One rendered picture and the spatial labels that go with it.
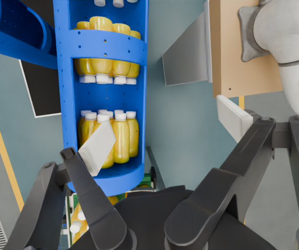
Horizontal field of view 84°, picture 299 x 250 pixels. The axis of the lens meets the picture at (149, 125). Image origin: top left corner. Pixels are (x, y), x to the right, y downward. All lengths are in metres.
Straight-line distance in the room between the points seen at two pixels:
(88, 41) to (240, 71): 0.55
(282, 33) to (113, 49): 0.46
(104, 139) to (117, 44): 0.34
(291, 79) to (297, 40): 0.11
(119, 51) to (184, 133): 1.47
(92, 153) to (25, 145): 1.90
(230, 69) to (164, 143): 1.25
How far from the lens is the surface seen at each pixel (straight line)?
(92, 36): 0.49
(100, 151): 0.18
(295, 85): 0.66
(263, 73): 0.81
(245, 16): 0.76
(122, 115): 0.59
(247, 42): 0.75
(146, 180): 0.93
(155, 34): 1.80
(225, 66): 0.73
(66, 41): 0.53
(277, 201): 2.88
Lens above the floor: 1.70
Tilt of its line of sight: 77 degrees down
